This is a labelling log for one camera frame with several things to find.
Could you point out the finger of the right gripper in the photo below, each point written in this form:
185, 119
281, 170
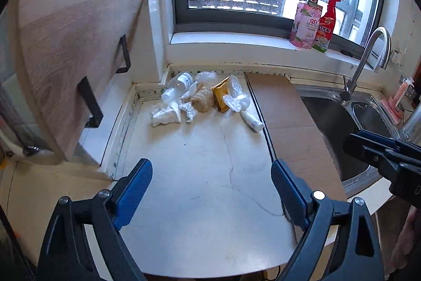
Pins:
377, 138
374, 154

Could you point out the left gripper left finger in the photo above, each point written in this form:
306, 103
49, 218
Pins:
65, 252

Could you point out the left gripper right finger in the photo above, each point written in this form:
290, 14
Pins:
356, 251

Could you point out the small white bottle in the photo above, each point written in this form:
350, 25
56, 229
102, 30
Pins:
252, 121

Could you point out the clear plastic bag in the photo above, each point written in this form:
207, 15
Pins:
236, 99

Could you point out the right hand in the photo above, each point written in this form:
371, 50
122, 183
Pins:
405, 242

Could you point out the stainless steel sink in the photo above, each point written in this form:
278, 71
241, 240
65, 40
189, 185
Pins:
337, 119

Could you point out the brown cardboard sheet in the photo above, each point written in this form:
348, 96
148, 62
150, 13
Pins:
294, 135

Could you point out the red spray bottle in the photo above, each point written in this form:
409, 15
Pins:
326, 27

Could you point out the pink detergent refill pouch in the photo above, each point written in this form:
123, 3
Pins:
305, 24

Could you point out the yellow snack wrapper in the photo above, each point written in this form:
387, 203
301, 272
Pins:
219, 91

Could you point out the crumpled white paper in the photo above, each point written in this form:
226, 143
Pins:
165, 113

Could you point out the beige dried noodle block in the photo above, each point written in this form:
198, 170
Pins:
203, 100

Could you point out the clear plastic water bottle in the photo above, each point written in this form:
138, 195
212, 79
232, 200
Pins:
176, 87

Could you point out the wooden cutting board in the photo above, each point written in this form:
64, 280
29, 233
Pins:
58, 43

